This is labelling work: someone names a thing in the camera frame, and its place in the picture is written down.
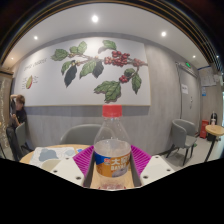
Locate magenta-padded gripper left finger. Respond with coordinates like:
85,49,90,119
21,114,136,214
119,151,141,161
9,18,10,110
49,144,98,189

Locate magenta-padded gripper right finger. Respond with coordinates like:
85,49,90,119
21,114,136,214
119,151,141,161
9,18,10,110
128,144,176,188

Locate clear bottle with red cap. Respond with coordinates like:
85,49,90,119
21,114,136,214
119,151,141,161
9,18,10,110
93,104,132,191

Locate grey upholstered chair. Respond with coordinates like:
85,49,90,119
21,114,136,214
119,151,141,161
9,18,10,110
14,122,34,156
166,118,198,167
59,123,103,146

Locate red fire extinguisher box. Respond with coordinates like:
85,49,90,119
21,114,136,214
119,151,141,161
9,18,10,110
199,119,210,139

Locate grey door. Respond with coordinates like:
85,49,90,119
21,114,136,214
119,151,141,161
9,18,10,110
176,63,202,129

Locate person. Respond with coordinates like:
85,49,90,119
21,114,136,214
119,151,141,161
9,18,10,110
5,94,28,161

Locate brown wooden cabinet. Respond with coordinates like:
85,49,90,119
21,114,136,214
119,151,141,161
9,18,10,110
0,68,14,149

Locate white notice board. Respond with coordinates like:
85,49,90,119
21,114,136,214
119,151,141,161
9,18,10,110
198,65,221,88

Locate round ceiling lights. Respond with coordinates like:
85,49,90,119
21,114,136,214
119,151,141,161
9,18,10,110
9,14,198,62

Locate coffee branch wall mural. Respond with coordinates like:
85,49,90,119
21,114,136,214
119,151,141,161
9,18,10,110
13,36,152,108

